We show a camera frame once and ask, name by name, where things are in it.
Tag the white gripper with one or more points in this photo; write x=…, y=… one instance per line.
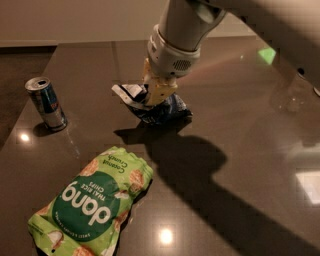
x=168, y=61

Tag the green dang rice chips bag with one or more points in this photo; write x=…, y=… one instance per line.
x=85, y=218

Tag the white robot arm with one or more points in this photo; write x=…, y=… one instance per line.
x=291, y=27

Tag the blue chip bag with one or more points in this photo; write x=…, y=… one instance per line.
x=134, y=97

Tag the silver blue redbull can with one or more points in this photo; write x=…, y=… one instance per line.
x=43, y=96

